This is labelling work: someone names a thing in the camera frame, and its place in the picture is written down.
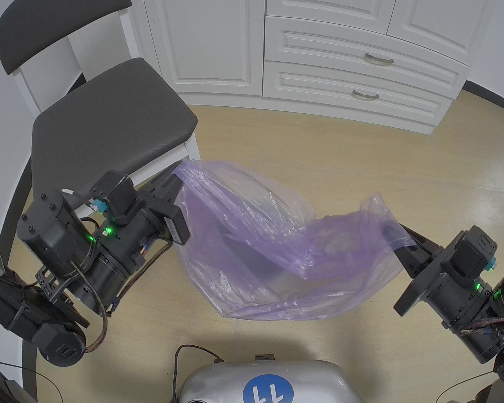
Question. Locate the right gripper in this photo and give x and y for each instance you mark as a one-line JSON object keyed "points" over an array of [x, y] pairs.
{"points": [[432, 292]]}

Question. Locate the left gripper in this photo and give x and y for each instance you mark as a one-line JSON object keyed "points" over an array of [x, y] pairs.
{"points": [[117, 258]]}

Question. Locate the purple plastic bag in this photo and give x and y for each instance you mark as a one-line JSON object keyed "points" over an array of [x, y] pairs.
{"points": [[252, 208]]}

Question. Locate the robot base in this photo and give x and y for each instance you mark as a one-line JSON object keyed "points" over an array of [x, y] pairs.
{"points": [[218, 382]]}

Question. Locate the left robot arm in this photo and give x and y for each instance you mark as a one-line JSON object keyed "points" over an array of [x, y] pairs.
{"points": [[50, 233]]}

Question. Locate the white chair grey cushions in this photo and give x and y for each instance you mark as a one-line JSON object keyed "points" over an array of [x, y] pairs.
{"points": [[109, 111]]}

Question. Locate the white wardrobe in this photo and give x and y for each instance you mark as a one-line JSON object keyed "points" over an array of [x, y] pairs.
{"points": [[210, 36]]}

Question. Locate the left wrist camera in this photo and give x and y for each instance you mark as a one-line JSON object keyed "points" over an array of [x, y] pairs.
{"points": [[117, 195]]}

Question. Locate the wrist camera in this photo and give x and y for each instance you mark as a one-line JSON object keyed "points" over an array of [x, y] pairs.
{"points": [[470, 250], [117, 195]]}

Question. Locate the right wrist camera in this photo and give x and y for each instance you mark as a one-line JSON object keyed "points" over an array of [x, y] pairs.
{"points": [[470, 250]]}

